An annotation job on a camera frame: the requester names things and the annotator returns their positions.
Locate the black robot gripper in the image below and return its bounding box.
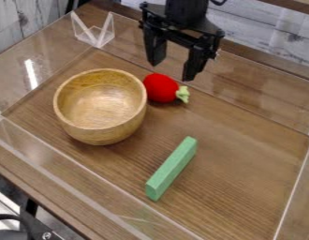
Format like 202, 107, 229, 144
140, 0, 225, 82

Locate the red plush strawberry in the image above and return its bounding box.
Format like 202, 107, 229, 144
142, 73, 190, 103

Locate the wooden bowl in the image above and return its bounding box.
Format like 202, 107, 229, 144
53, 68, 148, 145

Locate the green rectangular block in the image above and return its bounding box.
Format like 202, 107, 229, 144
145, 136, 197, 202

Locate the black table leg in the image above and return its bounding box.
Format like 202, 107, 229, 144
25, 199, 39, 217

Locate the clear acrylic corner bracket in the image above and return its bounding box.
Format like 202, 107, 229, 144
71, 12, 114, 49

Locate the clear acrylic tray wall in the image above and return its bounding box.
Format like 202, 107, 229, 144
0, 112, 202, 240

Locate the black metal base plate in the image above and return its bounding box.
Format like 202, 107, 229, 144
20, 211, 64, 240

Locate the black cable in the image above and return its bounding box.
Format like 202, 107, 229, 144
0, 214, 31, 240

